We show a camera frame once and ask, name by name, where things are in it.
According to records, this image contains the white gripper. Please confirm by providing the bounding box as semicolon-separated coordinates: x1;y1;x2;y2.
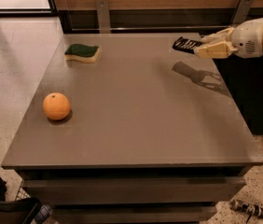
194;19;263;59

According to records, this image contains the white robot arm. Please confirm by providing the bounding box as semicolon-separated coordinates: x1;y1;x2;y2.
194;18;263;59

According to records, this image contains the green and yellow sponge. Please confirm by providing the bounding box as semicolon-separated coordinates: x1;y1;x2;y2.
64;44;101;63

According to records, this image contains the grey upper drawer front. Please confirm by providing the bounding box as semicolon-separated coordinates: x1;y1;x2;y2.
23;176;245;205

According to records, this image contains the grey drawer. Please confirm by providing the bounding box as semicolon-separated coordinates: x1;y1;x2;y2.
23;176;245;205
53;206;216;224

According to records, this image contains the orange fruit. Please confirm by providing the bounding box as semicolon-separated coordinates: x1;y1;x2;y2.
43;92;71;120

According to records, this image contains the grey lower drawer front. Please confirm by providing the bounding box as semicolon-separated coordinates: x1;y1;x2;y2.
53;206;216;224

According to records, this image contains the blue object on floor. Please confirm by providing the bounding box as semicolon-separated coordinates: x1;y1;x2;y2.
35;205;51;224

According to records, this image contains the black chair part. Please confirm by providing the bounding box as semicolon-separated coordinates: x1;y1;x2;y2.
0;177;41;224

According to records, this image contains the right metal wall bracket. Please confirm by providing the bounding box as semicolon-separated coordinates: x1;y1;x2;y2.
230;0;254;26

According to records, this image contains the metal wall bracket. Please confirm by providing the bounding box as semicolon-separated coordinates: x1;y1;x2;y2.
230;0;254;26
95;0;111;34

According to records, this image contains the left metal wall bracket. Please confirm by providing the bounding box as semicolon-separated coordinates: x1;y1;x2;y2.
95;0;111;34

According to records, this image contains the black and white striped cable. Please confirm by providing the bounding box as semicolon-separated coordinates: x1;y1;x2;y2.
229;199;263;224

